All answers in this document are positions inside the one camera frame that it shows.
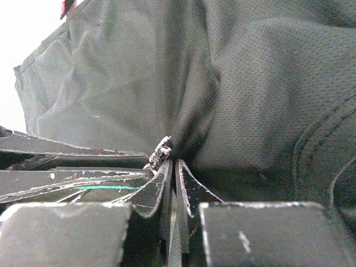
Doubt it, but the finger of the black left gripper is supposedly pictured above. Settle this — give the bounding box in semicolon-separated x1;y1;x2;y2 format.
1;169;154;203
1;126;149;163

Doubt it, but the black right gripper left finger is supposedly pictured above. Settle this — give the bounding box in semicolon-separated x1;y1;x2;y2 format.
1;160;172;266

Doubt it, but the black t-shirt garment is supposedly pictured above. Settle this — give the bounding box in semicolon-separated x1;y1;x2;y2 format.
13;0;356;267

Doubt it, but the white leaf brooch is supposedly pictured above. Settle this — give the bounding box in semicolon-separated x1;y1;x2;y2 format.
143;136;172;172

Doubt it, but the pink white flower brooch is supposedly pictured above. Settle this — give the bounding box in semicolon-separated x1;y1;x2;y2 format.
60;0;78;20

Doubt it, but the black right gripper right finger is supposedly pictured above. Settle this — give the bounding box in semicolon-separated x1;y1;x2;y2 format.
175;160;355;266

